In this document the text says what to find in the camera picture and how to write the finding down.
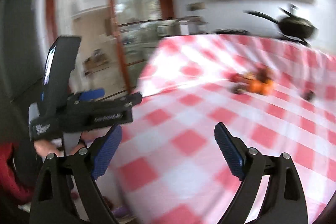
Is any dark purple passion fruit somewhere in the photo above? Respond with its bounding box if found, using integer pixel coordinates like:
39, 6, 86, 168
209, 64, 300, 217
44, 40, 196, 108
232, 84, 246, 94

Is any dark small passion fruit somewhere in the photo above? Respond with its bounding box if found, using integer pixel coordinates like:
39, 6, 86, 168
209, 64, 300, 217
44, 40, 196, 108
303, 90, 315, 102

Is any person left hand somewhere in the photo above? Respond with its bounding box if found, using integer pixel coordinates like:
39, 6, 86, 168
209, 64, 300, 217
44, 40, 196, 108
34, 128, 109, 159

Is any red white checkered tablecloth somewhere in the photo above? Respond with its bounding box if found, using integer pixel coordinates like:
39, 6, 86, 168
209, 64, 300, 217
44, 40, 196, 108
112, 35, 335, 223

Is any orange tangerine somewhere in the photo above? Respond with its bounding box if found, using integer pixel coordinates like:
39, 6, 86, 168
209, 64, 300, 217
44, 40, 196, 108
248, 80, 264, 94
261, 80, 274, 96

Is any small red tomato on table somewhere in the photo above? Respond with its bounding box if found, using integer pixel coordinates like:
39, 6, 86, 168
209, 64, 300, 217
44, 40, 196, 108
230, 73, 242, 83

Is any dark red apple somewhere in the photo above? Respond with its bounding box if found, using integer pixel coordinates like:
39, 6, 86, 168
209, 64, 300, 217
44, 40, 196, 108
256, 67, 273, 83

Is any silver rice cooker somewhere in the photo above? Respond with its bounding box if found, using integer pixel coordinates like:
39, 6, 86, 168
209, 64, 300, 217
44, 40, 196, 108
157, 16, 208, 37

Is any black wok with lid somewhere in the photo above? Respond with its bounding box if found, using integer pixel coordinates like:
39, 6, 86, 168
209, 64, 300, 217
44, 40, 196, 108
244, 4, 317, 47

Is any wooden glass door frame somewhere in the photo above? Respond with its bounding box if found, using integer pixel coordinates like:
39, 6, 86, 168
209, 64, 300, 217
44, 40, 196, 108
45, 0, 176, 93

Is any wall power socket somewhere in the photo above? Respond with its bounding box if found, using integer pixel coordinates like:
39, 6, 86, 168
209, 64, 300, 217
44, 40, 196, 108
187, 2, 206, 11

